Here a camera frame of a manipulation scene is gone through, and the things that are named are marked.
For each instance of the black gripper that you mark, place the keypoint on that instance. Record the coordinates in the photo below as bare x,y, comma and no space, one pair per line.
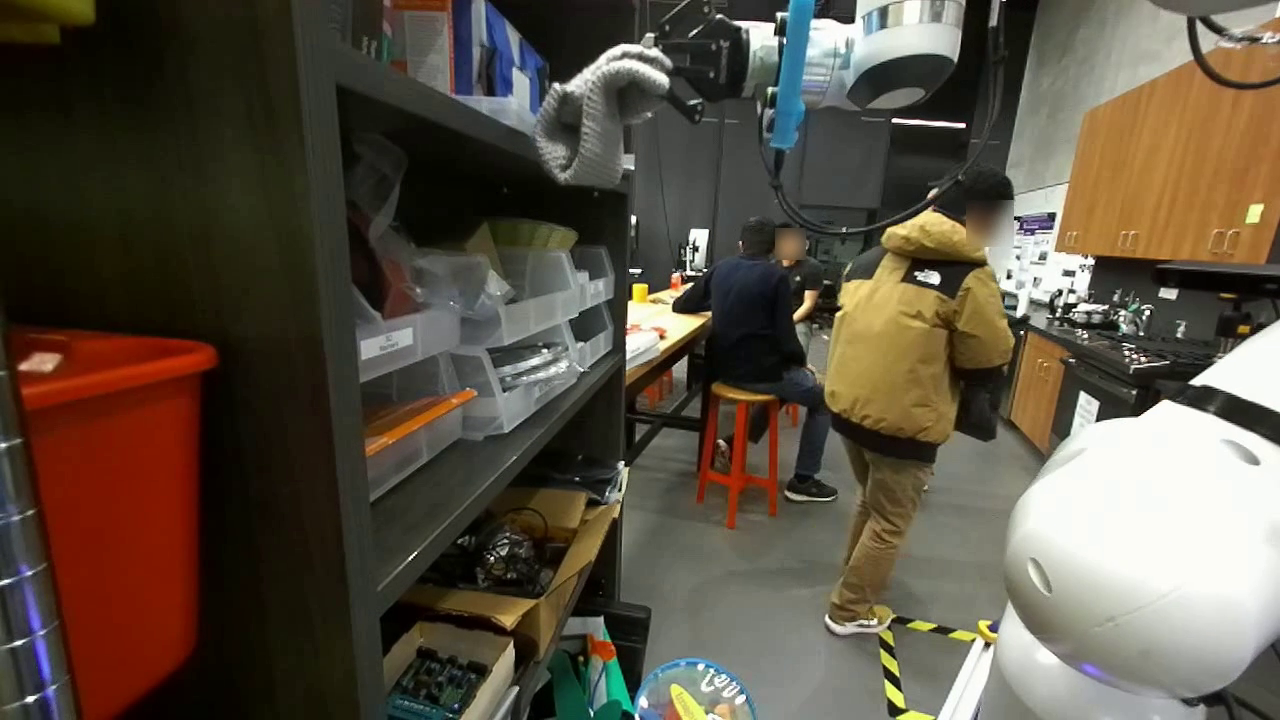
704,61

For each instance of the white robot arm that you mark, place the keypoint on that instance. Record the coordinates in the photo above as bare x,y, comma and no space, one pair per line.
1144,535

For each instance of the clear plastic storage tray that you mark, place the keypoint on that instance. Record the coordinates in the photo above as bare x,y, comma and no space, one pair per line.
415,469
527,319
403,344
598,284
500,405
593,342

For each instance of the blue white cardboard box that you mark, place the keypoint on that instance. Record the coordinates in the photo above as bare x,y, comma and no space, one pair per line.
500,52

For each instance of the yellowish wrapped bundle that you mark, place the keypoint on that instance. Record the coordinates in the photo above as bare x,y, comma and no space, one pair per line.
533,238

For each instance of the person in black shirt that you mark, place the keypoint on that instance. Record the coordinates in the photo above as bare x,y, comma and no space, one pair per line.
807,281

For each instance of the person in dark sweater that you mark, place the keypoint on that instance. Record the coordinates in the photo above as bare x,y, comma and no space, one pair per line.
755,323

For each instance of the wooden table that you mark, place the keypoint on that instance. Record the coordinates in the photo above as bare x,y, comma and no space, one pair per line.
662,333

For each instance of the clear bag of metal parts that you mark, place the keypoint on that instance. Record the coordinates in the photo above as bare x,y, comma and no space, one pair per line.
533,363

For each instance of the orange stool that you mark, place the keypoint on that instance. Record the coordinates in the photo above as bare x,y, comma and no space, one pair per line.
742,397

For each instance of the clear plastic bag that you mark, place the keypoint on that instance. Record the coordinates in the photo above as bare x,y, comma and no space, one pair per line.
386,255

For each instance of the person in tan jacket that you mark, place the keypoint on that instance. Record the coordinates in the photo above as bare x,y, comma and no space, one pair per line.
915,333

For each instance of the white poster board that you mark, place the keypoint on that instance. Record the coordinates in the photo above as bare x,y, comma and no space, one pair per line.
1036,260

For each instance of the orange flat tool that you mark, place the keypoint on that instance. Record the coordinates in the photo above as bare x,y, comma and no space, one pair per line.
416,417

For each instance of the dark kitchen counter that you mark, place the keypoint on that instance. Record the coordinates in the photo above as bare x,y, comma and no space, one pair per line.
1040,386

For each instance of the dark grey shelf unit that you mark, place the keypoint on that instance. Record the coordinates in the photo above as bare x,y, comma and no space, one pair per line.
264,400

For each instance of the open cardboard box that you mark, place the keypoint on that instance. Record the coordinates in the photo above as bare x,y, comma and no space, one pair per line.
561,584

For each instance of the green bag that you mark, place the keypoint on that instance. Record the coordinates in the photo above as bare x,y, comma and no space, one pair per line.
587,687

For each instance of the round blue patterned disc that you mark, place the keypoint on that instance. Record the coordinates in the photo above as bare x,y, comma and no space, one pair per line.
692,692

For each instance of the large yellow plastic bin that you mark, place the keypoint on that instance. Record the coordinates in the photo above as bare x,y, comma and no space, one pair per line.
44,14

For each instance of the yellow black hazard tape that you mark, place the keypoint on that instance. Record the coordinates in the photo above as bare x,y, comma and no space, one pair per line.
887,664

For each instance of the orange plastic bin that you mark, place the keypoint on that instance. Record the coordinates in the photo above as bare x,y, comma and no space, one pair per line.
114,505

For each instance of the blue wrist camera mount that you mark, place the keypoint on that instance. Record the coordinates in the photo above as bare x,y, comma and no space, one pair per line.
792,81

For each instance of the wooden wall cabinet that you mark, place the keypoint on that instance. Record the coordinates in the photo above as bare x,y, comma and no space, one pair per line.
1175,163

